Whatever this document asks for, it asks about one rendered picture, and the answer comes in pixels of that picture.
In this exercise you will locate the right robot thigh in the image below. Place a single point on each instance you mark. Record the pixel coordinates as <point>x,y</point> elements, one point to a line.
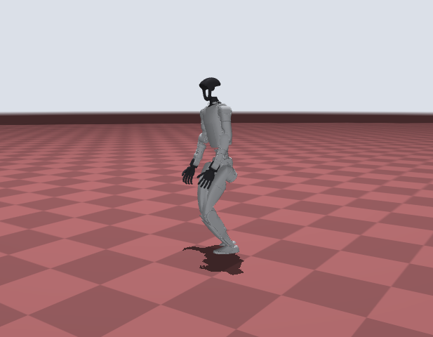
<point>201,191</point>

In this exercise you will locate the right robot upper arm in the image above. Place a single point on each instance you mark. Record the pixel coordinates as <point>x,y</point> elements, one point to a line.
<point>203,136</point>

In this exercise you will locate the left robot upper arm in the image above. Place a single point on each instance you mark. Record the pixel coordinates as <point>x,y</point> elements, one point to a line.
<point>225,113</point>

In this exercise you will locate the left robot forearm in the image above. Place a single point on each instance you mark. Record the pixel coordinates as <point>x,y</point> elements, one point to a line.
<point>222,149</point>

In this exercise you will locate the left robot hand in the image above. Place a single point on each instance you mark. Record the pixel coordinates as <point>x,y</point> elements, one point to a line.
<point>207,175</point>

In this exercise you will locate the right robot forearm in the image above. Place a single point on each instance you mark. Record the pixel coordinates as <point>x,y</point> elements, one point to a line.
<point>198,155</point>

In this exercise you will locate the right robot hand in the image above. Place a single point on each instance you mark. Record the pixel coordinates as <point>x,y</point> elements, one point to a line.
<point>189,172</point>

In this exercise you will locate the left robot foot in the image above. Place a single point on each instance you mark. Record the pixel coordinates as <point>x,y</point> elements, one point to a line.
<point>227,249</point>

